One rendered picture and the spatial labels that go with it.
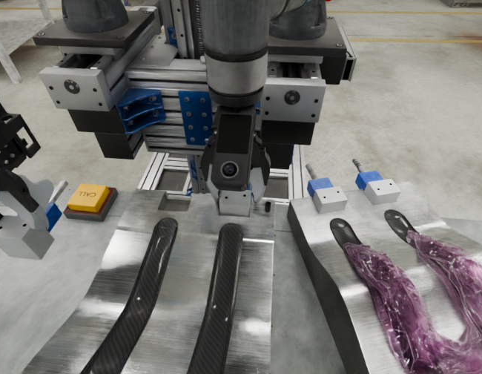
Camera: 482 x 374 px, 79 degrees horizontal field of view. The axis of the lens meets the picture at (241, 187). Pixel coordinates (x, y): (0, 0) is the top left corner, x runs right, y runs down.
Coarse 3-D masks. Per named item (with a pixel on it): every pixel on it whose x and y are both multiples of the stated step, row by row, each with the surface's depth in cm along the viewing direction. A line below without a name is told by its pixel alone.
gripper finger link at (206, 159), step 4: (208, 144) 43; (208, 148) 42; (204, 152) 43; (208, 152) 43; (204, 156) 43; (208, 156) 43; (204, 160) 44; (208, 160) 44; (212, 160) 44; (204, 164) 44; (208, 164) 44; (204, 168) 45; (208, 168) 45; (204, 172) 46; (204, 176) 46
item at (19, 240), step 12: (60, 192) 48; (48, 204) 44; (12, 216) 41; (48, 216) 43; (60, 216) 46; (0, 228) 40; (12, 228) 39; (24, 228) 39; (0, 240) 39; (12, 240) 39; (24, 240) 39; (36, 240) 41; (48, 240) 43; (12, 252) 41; (24, 252) 41; (36, 252) 41
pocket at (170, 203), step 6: (162, 198) 53; (168, 198) 54; (174, 198) 54; (180, 198) 54; (186, 198) 54; (162, 204) 53; (168, 204) 55; (174, 204) 55; (180, 204) 55; (186, 204) 55; (168, 210) 54; (174, 210) 54; (180, 210) 54; (186, 210) 54
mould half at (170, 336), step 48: (144, 192) 53; (144, 240) 46; (192, 240) 46; (96, 288) 41; (192, 288) 41; (240, 288) 41; (96, 336) 35; (144, 336) 35; (192, 336) 36; (240, 336) 36
